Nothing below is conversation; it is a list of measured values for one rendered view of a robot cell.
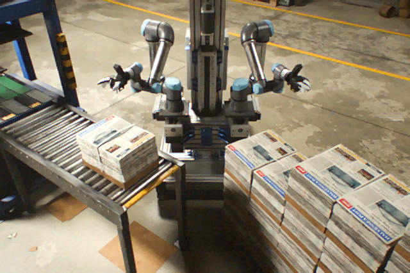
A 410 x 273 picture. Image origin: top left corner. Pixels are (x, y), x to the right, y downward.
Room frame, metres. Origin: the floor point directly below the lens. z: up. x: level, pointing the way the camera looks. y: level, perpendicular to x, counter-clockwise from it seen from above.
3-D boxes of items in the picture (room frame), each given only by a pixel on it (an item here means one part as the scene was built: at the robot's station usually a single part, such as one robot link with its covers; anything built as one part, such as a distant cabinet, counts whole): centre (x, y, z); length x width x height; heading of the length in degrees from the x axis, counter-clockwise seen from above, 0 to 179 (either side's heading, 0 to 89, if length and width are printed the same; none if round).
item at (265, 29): (2.46, -0.38, 1.19); 0.15 x 0.12 x 0.55; 116
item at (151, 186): (1.54, 0.30, 0.81); 0.43 x 0.03 x 0.02; 143
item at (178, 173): (2.15, 0.67, 0.74); 1.34 x 0.05 x 0.12; 53
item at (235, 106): (2.40, -0.26, 0.87); 0.15 x 0.15 x 0.10
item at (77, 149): (1.95, 0.83, 0.77); 0.47 x 0.05 x 0.05; 143
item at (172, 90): (2.41, 0.24, 0.98); 0.13 x 0.12 x 0.14; 64
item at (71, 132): (2.07, 0.99, 0.77); 0.47 x 0.05 x 0.05; 143
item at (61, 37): (2.69, 1.09, 1.05); 0.05 x 0.05 x 0.45; 53
